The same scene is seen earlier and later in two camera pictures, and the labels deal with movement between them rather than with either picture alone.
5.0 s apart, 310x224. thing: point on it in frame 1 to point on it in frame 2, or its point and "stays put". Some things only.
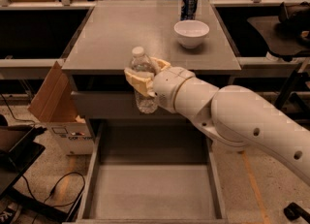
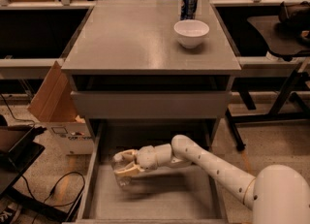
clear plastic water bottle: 142,62 to 118,163
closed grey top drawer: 112,105 stays put
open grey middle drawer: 151,173 stays put
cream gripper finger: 162,63 to 128,155
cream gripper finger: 142,84 to 128,171
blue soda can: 189,5 stays put
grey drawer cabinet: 103,49 stays put
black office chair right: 288,34 stays put
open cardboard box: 54,103 stays put
